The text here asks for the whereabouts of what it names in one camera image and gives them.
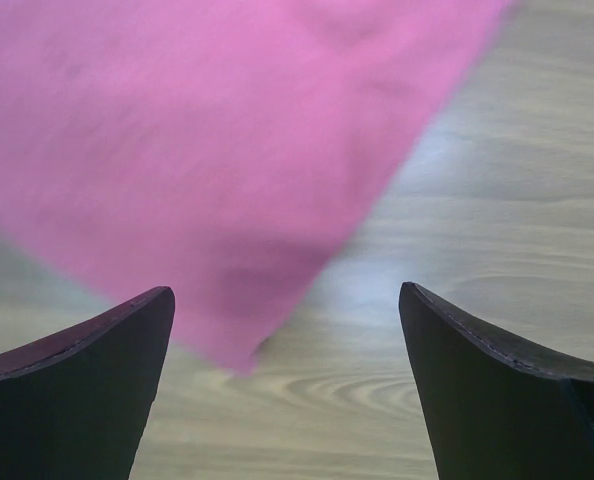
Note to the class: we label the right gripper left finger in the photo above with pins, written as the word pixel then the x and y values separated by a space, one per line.
pixel 74 404

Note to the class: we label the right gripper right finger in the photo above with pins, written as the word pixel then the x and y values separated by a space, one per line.
pixel 496 405

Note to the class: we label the pink red t shirt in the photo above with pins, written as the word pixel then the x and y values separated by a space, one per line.
pixel 227 149

